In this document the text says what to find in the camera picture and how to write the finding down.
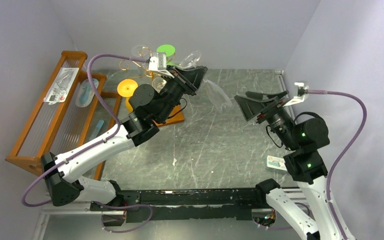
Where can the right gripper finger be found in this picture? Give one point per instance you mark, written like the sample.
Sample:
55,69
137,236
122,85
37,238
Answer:
265,96
248,106

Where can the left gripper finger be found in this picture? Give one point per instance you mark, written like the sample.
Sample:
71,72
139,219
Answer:
198,71
193,84

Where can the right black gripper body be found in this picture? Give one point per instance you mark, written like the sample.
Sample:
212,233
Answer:
271,110

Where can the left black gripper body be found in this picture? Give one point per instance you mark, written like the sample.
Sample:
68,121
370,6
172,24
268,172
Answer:
188,88

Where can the clear champagne flute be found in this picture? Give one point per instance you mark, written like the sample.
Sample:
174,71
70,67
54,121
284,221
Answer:
158,83

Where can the clear glass edge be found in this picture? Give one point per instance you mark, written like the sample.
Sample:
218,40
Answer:
215,94

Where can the green plastic wine glass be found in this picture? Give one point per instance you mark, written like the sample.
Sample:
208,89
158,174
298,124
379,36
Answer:
170,53

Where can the clear glass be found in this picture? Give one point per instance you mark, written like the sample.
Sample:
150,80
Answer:
141,52

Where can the orange plastic wine glass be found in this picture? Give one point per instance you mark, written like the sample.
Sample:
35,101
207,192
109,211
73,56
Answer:
126,89

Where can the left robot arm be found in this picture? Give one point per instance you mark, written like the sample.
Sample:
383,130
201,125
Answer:
64,172

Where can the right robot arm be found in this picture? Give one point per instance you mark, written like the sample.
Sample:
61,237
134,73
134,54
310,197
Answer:
304,164

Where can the wooden dish drying rack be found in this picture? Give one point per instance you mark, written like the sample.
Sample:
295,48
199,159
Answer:
56,128

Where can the small white card box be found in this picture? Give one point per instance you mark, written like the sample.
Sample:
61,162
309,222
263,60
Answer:
276,163

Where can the blue pink toothbrush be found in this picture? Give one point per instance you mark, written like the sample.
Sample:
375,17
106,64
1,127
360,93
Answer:
96,129

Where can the white packaged item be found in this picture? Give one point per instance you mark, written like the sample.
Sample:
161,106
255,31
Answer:
61,85

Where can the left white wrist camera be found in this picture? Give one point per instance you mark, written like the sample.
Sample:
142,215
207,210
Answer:
158,64

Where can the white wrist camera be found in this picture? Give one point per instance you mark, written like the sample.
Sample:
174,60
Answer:
302,89
158,64

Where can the gold wire wine glass rack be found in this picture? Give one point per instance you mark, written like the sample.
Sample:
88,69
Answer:
145,72

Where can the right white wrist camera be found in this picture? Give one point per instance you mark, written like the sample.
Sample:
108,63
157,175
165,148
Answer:
302,89

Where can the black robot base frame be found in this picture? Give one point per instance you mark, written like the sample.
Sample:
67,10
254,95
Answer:
137,206

